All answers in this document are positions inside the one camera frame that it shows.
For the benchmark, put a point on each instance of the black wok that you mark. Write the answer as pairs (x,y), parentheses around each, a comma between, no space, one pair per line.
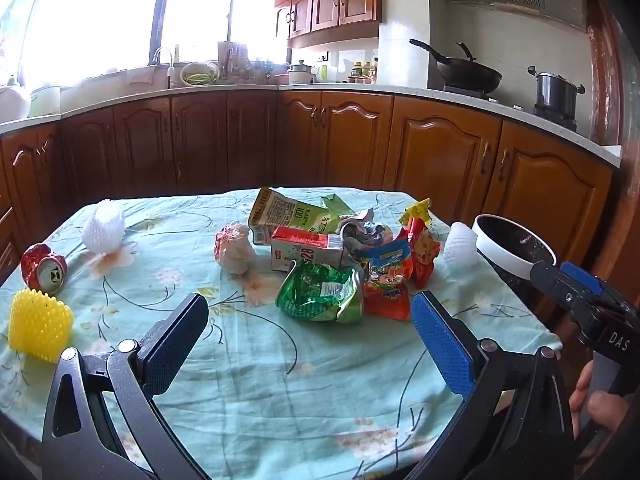
(470,75)

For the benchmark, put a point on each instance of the green snack bag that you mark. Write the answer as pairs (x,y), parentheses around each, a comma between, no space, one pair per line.
(320,290)

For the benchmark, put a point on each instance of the person's right hand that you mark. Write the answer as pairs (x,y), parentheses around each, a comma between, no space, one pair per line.
(585,395)

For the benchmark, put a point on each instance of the yellow red wrapper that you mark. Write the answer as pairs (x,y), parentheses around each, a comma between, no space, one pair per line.
(417,210)

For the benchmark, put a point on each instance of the white countertop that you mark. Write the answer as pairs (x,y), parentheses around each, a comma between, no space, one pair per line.
(400,91)

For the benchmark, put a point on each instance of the red snack packet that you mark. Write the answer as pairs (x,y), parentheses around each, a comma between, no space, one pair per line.
(424,255)

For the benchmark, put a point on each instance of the dark steel pot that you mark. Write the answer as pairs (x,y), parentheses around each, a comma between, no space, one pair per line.
(555,92)

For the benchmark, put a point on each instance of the wooden cabinets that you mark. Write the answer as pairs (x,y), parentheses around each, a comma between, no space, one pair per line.
(300,145)
(340,0)

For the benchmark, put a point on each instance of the crumpled silver wrapper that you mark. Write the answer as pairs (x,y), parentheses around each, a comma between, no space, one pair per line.
(360,237)

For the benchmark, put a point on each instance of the crumpled white pink wrapper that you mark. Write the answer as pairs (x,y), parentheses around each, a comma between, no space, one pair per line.
(232,250)

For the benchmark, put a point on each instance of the black gas stove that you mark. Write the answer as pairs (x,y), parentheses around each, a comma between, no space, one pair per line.
(510,102)

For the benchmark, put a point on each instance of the small white electric pot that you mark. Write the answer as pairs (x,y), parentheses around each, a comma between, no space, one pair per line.
(301,74)

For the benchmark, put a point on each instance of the wooden upper cabinets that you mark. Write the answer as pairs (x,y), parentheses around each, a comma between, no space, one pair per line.
(340,0)

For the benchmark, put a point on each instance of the white rimmed trash bin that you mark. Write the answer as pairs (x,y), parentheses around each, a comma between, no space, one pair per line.
(500,255)

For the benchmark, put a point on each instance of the green beige spout pouch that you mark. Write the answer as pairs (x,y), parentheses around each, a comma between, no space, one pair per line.
(285,210)

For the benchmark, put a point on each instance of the red white drink carton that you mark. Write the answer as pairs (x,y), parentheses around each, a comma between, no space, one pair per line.
(300,252)

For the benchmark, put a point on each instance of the white kitchen appliance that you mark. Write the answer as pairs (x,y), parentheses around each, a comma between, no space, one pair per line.
(12,102)

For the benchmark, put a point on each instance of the yellow foam fruit net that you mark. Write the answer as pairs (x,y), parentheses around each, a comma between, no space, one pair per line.
(40,325)

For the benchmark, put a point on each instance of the bowl with green vegetables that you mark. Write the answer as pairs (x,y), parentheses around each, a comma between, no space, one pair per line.
(200,74)

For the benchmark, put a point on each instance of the green drink carton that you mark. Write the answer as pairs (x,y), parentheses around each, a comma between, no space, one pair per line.
(336,205)

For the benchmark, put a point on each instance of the crushed red can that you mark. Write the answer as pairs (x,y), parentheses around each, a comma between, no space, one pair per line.
(42,265)

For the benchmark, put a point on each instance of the green floral tablecloth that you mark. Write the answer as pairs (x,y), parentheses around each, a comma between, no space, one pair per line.
(300,385)

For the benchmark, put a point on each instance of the pale round rice cooker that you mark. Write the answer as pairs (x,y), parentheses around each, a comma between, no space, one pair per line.
(45,101)

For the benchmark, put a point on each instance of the white foam fruit net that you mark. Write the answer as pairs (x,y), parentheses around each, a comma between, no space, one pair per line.
(460,245)
(102,227)

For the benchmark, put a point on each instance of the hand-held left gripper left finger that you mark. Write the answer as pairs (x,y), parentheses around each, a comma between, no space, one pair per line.
(170,347)

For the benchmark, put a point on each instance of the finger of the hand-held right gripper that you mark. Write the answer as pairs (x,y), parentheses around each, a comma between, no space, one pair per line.
(582,277)
(550,285)

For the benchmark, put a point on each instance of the wooden lower cabinets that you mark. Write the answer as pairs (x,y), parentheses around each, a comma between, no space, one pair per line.
(300,145)

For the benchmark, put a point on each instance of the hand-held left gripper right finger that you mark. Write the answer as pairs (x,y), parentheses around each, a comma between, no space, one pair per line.
(445,347)

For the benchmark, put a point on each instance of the orange blue snack packet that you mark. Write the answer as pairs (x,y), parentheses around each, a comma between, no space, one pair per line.
(385,280)

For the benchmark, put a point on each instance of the kitchen window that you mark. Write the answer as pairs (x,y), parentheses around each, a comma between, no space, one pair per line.
(100,20)

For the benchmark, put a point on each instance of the chrome faucet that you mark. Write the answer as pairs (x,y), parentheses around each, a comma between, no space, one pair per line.
(170,67)

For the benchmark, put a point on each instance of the condiment bottle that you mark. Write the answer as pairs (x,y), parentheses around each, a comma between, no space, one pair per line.
(356,72)
(369,72)

